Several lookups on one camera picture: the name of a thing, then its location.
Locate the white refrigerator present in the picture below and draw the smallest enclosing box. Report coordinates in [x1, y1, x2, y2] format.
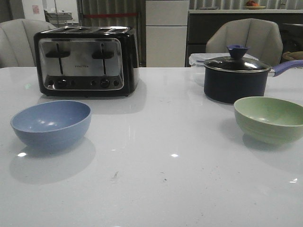
[145, 0, 189, 67]

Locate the glass pot lid blue knob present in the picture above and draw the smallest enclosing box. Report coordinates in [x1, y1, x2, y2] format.
[204, 44, 270, 73]

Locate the beige chair left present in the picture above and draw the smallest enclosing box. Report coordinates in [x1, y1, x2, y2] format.
[0, 19, 55, 68]

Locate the dark kitchen counter cabinet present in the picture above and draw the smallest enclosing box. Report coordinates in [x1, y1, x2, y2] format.
[186, 12, 303, 66]

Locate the beige chair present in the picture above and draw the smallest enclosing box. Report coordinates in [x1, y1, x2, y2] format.
[205, 18, 283, 66]
[0, 19, 55, 68]

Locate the dark blue saucepan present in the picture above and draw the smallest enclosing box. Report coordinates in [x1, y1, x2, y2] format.
[204, 60, 303, 104]

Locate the black and chrome toaster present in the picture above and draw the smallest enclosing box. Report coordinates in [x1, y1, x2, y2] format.
[34, 26, 139, 97]

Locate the fruit bowl on counter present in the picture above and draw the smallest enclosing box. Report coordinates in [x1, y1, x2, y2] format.
[245, 0, 266, 10]

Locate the clear plastic food container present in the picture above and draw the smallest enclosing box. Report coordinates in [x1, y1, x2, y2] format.
[189, 52, 256, 68]

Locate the beige chair right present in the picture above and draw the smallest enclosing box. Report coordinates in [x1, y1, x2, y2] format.
[205, 18, 283, 66]

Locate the tan object at right edge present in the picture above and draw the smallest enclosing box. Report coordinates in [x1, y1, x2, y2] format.
[282, 51, 303, 61]

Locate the green bowl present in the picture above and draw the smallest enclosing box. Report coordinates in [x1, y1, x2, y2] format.
[234, 96, 303, 145]

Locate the blue bowl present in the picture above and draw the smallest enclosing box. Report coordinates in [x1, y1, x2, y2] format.
[10, 100, 91, 151]

